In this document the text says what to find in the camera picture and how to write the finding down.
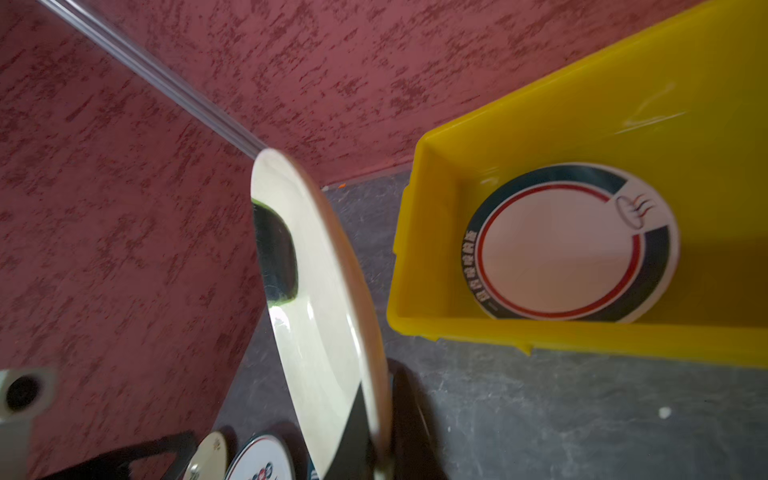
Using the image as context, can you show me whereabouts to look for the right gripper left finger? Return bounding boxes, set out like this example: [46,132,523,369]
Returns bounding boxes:
[323,383,380,480]

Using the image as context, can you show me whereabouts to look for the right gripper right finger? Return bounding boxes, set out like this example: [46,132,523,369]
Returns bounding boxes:
[388,359,448,479]

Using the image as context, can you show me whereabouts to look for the cream plate black blotches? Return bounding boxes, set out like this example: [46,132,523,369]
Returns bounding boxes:
[250,149,393,479]

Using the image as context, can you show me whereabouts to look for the cream plate calligraphy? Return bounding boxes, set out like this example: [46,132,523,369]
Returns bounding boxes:
[182,431,229,480]

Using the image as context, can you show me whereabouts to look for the green red ring steam plate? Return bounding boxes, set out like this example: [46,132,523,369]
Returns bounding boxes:
[460,163,681,323]

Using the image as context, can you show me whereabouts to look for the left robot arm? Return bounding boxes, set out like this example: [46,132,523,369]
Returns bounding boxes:
[44,431,197,480]

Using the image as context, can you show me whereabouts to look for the yellow plastic bin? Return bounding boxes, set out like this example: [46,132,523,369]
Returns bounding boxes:
[387,1,767,368]

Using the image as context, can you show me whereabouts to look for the white plate red characters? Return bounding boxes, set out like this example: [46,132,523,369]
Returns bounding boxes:
[225,434,296,480]

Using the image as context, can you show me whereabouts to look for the left corner aluminium post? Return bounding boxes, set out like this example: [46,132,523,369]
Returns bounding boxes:
[40,0,267,158]

